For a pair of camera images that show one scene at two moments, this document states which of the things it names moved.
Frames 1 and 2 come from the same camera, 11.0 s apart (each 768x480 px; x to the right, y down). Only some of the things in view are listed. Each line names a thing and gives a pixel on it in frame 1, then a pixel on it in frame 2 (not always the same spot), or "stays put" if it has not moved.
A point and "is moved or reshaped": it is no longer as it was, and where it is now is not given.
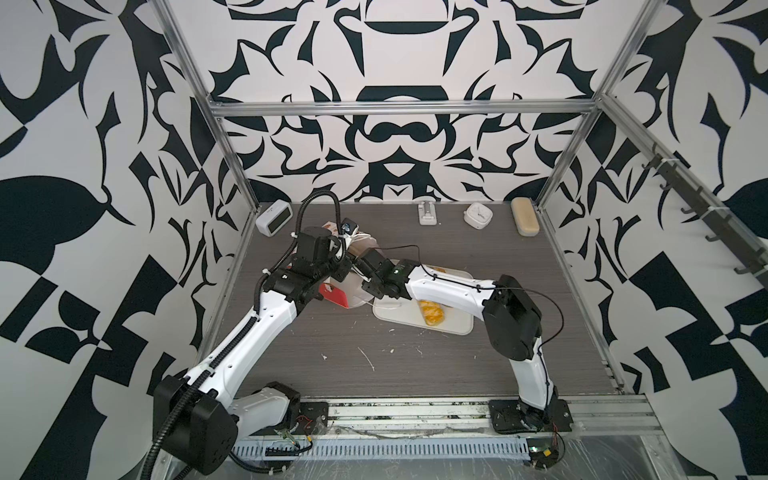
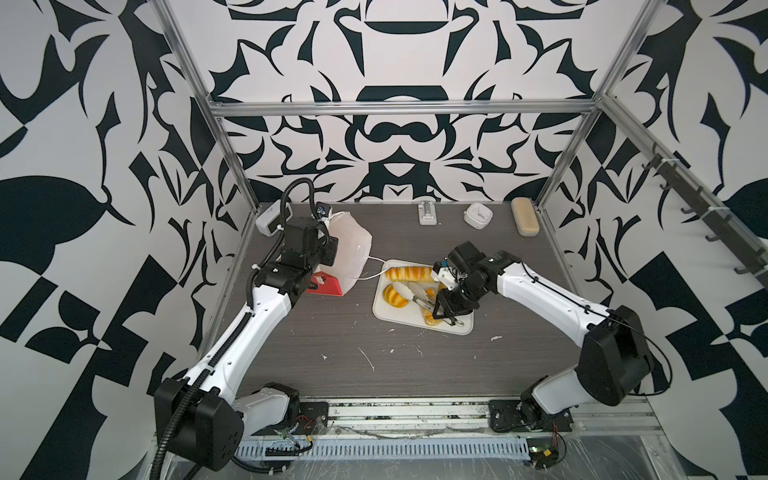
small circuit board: x=543 y=451 stays put
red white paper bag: x=353 y=291 is moved or reshaped
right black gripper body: x=373 y=288 to x=461 y=298
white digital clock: x=274 y=218 stays put
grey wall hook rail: x=753 y=257 stays put
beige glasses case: x=525 y=216 stays put
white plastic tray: x=424 y=315 stays put
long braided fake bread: x=433 y=313 stays put
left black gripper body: x=333 y=267 to x=323 y=253
